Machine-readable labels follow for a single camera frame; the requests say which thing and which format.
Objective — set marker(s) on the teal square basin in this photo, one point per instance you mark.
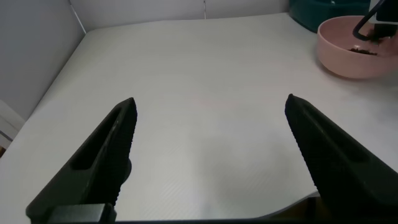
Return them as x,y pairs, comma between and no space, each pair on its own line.
314,12

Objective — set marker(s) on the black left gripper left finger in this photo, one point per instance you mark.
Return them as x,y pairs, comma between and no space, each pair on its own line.
99,158

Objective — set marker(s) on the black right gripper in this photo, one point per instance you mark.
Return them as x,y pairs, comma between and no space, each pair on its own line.
388,18

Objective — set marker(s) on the brown granular solid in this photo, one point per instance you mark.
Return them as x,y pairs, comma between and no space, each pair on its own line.
363,51

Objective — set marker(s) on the pink round bowl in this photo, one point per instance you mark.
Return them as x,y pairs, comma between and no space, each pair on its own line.
342,59

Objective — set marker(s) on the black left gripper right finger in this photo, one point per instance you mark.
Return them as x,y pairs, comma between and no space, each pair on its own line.
342,168

